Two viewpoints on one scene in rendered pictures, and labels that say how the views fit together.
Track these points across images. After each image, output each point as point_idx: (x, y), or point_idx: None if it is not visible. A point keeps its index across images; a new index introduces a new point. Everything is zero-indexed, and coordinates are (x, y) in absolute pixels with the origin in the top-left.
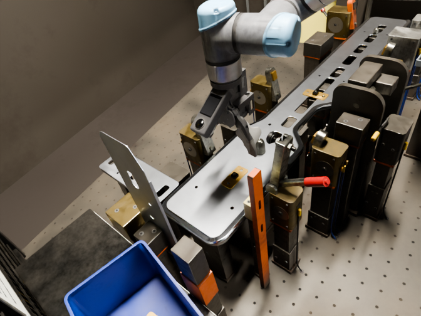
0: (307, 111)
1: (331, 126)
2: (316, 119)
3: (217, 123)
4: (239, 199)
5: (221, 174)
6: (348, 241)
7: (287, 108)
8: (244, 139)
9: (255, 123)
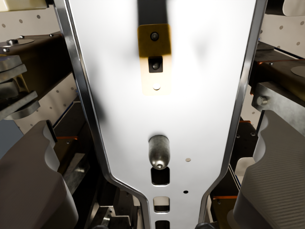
0: (150, 225)
1: (79, 228)
2: (155, 208)
3: (243, 204)
4: (99, 12)
5: (189, 50)
6: (66, 95)
7: (182, 221)
8: (12, 177)
9: (209, 186)
